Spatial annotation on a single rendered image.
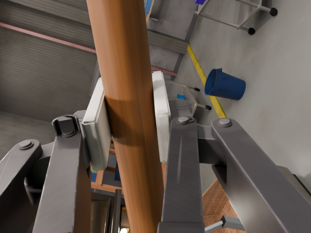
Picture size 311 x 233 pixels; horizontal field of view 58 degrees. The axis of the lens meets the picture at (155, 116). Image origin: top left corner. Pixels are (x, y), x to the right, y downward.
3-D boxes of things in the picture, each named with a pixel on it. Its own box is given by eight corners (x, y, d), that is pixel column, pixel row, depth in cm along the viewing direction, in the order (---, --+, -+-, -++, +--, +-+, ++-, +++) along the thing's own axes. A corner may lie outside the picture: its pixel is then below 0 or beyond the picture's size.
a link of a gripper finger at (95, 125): (106, 171, 15) (92, 172, 15) (115, 113, 21) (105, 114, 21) (96, 121, 14) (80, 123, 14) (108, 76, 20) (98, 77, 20)
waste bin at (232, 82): (242, 70, 382) (210, 61, 374) (252, 79, 349) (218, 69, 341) (230, 97, 399) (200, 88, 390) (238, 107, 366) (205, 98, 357)
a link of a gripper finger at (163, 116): (155, 114, 14) (170, 113, 14) (151, 71, 20) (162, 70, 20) (160, 165, 15) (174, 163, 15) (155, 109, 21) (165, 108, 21)
